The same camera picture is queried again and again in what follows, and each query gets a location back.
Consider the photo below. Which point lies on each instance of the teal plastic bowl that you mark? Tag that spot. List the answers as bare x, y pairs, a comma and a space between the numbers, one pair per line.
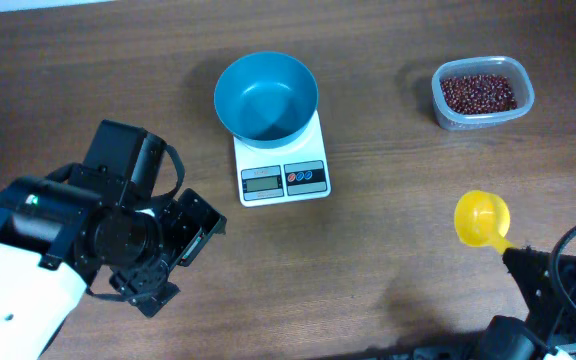
266, 99

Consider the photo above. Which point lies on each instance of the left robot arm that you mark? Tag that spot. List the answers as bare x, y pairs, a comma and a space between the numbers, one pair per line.
59, 230

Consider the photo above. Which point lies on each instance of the yellow measuring scoop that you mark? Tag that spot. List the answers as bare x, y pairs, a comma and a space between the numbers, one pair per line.
482, 219

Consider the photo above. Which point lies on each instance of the clear plastic container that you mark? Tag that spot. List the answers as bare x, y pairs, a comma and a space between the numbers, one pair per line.
499, 65

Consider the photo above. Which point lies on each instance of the red azuki beans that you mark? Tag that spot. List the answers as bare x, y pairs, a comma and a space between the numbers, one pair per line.
478, 94

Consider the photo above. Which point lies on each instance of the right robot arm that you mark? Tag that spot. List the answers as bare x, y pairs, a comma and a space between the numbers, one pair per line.
509, 337

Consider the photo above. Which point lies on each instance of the white digital kitchen scale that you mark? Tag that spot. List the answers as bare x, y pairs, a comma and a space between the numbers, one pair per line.
297, 171

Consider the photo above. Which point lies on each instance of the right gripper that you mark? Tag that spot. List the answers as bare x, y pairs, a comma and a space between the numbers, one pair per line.
526, 265

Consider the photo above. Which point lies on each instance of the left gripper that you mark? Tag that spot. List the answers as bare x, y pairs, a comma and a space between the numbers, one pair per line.
200, 232

